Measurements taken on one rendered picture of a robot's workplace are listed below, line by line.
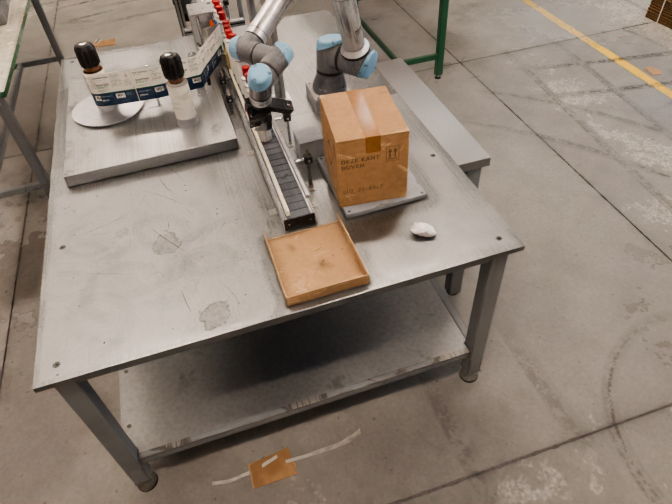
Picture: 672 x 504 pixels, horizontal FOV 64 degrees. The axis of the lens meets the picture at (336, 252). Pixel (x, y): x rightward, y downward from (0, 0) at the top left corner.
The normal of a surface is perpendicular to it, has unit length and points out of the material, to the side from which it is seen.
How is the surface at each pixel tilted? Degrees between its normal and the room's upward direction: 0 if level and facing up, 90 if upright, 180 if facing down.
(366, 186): 90
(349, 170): 90
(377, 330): 4
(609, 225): 0
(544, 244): 0
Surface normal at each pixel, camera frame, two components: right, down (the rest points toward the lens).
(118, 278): -0.06, -0.70
